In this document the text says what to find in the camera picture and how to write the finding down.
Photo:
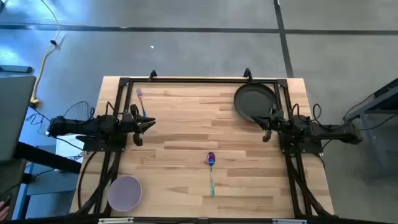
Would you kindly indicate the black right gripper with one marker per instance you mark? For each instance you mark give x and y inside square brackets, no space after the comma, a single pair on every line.
[275,123]

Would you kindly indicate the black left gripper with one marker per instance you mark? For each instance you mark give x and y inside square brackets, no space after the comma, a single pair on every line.
[132,124]

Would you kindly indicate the iridescent metal fork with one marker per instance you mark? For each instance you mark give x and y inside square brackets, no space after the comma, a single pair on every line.
[141,101]

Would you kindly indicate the black round plate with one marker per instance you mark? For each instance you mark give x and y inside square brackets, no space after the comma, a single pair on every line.
[253,99]

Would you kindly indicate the iridescent metal spoon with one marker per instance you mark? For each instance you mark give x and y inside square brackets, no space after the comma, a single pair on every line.
[211,158]

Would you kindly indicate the lilac round bowl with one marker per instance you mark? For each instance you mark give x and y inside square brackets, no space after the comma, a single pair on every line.
[124,193]

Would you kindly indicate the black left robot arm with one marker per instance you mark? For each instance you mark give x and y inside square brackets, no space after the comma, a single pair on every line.
[77,126]

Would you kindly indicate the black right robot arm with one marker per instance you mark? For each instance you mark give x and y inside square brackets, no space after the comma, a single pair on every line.
[326,130]

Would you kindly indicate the black table clamp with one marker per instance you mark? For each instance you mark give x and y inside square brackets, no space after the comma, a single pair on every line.
[152,74]
[247,74]

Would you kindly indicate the white paper sheet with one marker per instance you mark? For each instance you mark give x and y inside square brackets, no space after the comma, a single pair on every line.
[66,154]

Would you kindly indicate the silver aluminium strip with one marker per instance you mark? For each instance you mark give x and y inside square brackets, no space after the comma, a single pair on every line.
[116,220]
[289,221]

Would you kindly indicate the black slanted beam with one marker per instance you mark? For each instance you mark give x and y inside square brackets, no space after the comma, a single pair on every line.
[46,157]

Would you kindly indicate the grey-blue low shelf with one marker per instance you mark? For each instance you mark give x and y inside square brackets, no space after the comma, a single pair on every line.
[49,183]

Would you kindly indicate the grey metal cart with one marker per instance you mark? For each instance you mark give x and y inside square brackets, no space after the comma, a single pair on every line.
[385,96]

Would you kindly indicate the grey side table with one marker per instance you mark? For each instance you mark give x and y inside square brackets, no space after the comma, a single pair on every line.
[15,118]

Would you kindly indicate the flat dark device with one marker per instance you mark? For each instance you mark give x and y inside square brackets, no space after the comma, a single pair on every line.
[15,68]

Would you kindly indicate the person's hand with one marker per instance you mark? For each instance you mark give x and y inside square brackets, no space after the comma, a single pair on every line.
[3,211]

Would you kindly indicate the black metal table frame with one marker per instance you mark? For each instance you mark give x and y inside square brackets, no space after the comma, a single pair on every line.
[202,80]

